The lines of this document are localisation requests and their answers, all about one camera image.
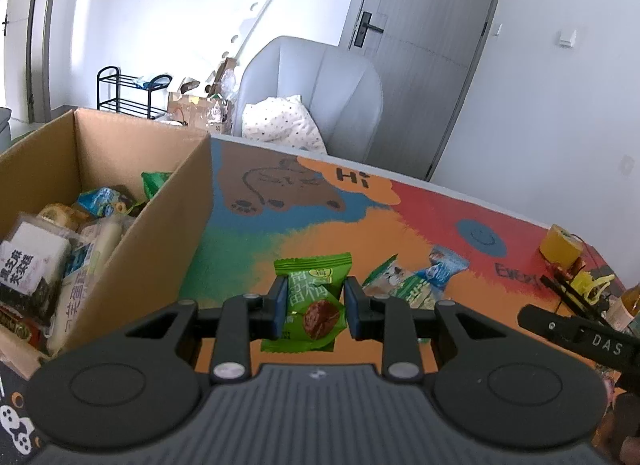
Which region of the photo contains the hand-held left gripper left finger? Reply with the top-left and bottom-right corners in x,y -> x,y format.
122,275 -> 291,381

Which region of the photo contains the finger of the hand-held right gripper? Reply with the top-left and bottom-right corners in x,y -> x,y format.
517,305 -> 583,344

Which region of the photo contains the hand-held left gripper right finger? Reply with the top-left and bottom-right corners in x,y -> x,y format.
344,277 -> 506,381

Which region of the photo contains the bright green snack packet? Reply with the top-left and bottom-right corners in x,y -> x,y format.
260,252 -> 353,353

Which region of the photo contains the green and white snack packet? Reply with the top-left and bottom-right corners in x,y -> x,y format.
362,255 -> 436,313

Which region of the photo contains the large cardboard box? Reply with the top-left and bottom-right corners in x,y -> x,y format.
0,107 -> 215,381

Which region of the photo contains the dark green snack packet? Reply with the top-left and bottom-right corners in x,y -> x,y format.
141,171 -> 173,200

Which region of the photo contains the beige stick snack packet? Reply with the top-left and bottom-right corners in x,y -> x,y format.
80,217 -> 140,276

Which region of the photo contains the small blue snack packet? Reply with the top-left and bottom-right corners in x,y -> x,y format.
75,187 -> 136,218

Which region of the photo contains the person's right hand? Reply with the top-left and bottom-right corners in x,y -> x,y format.
597,392 -> 640,463

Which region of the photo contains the glass bottle with orange drink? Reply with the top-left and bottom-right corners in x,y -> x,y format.
605,284 -> 640,332

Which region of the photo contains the yellow plastic bag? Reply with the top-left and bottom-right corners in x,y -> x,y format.
572,267 -> 616,303

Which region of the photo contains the yellow tape roll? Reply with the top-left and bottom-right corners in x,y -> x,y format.
539,224 -> 583,268

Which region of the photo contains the colourful printed table mat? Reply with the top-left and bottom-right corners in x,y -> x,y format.
180,137 -> 631,376

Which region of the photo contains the white polka dot pillow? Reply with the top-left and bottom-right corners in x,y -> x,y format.
242,95 -> 328,154

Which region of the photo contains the white packet with green print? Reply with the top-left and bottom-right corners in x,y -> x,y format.
47,265 -> 108,358

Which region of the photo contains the small cluttered cardboard box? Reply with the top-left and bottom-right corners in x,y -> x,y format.
167,57 -> 241,136

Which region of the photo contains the grey armchair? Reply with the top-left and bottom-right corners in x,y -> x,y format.
232,36 -> 383,163

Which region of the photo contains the round pastries packet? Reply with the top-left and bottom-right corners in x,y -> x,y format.
37,202 -> 96,233

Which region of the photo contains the white packet with black label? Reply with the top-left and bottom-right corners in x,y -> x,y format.
0,222 -> 71,306

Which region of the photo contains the dark red snack packet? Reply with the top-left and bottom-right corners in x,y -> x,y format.
0,302 -> 51,351

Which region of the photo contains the black shoe rack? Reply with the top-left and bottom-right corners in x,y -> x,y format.
96,66 -> 173,120

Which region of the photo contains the grey door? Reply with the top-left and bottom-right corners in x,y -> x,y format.
340,0 -> 511,180

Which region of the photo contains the white board with holes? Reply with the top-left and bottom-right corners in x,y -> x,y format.
220,0 -> 281,76

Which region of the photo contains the black printed mat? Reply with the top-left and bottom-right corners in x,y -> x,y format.
0,360 -> 46,465

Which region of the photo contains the white door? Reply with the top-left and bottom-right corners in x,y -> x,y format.
0,0 -> 51,123

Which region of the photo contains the black wire rack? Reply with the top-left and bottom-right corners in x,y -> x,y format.
540,272 -> 608,321

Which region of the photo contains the black door handle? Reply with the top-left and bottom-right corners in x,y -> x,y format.
352,11 -> 388,48

